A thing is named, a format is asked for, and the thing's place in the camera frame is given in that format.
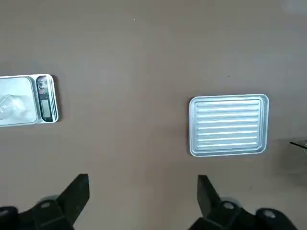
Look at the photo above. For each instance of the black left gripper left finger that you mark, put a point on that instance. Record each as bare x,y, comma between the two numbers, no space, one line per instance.
72,198

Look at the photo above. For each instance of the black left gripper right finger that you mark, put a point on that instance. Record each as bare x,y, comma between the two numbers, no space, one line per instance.
208,198

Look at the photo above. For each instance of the large glass beaker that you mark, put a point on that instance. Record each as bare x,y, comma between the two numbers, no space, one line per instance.
12,105

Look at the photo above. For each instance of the ribbed metal tray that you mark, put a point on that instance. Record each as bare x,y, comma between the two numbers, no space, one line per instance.
227,124

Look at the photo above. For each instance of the silver digital scale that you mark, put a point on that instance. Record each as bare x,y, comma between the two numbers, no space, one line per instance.
54,100

